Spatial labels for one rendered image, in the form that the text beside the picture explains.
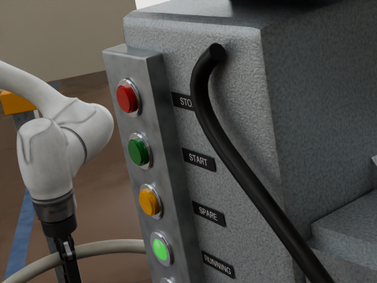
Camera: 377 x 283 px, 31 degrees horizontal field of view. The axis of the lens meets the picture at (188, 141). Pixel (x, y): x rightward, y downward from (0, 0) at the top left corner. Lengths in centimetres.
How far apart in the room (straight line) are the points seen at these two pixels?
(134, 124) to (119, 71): 5
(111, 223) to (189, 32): 338
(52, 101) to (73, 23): 594
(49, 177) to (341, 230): 97
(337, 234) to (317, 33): 15
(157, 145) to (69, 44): 693
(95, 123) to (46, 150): 18
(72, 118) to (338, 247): 106
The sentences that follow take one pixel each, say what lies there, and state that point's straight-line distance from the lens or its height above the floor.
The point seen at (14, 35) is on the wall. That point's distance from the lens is 754.
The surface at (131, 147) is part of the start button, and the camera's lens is 63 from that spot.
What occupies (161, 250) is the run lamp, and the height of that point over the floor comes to 132.
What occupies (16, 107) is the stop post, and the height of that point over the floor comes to 102.
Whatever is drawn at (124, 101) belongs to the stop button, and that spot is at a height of 147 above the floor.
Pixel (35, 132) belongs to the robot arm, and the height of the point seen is 124.
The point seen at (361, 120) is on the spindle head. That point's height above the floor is 145.
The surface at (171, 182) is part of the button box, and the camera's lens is 61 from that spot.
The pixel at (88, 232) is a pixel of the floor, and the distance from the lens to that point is 385.
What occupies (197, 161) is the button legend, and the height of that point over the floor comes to 142.
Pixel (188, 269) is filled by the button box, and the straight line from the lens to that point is 65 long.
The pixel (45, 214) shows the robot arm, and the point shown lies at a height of 107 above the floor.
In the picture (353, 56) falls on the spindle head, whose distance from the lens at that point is 54.
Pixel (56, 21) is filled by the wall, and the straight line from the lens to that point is 748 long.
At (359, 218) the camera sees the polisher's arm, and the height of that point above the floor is 139.
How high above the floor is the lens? 163
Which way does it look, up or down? 20 degrees down
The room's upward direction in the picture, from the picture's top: 11 degrees counter-clockwise
